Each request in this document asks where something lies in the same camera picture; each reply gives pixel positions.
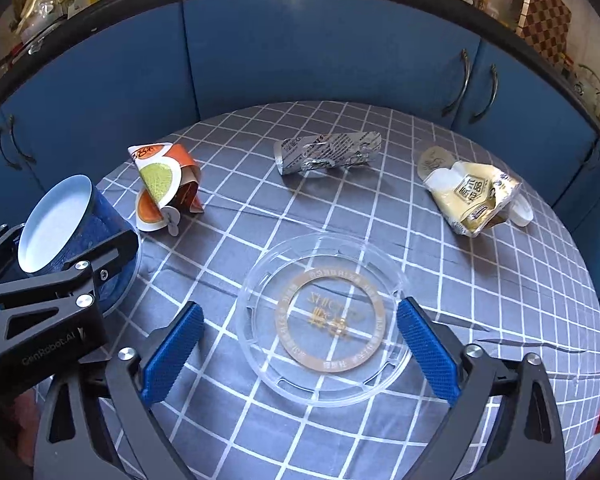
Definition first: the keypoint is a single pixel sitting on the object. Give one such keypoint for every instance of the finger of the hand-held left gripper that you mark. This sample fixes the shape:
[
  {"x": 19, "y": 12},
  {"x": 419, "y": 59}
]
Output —
[
  {"x": 105, "y": 257},
  {"x": 0, "y": 247}
]

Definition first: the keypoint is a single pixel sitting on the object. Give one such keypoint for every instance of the blue paper cup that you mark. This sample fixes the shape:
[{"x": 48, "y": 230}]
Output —
[{"x": 70, "y": 230}]

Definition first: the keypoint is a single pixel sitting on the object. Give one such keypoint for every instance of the cream packet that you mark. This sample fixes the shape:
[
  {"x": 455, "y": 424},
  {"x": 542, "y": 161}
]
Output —
[{"x": 472, "y": 195}]

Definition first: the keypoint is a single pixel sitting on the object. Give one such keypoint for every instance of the row of blue cabinet doors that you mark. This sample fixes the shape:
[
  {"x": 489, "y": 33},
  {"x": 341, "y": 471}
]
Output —
[{"x": 305, "y": 45}]

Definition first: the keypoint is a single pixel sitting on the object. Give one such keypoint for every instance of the blue checked tablecloth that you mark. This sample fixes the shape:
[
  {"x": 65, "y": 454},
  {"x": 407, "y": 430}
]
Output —
[{"x": 280, "y": 210}]

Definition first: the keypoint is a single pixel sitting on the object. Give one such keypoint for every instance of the white bottle cap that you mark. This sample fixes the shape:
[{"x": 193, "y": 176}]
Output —
[{"x": 524, "y": 214}]

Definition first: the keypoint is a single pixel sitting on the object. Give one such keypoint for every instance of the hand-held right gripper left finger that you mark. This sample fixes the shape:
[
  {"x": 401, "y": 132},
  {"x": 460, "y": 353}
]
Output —
[{"x": 172, "y": 355}]

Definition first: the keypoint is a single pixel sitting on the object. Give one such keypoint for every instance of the clear plastic lid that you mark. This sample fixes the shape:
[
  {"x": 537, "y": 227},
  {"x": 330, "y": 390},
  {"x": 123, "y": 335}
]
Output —
[{"x": 330, "y": 360}]

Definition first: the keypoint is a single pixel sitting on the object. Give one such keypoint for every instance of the checkered wooden cutting board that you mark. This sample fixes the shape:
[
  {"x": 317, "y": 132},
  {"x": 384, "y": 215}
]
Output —
[{"x": 542, "y": 15}]

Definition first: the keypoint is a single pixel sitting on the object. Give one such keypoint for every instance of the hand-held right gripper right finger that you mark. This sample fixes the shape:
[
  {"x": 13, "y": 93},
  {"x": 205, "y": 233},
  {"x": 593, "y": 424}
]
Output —
[{"x": 425, "y": 350}]

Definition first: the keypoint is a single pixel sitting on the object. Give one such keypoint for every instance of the silver foil wrapper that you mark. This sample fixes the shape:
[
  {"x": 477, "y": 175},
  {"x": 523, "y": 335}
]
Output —
[{"x": 325, "y": 152}]

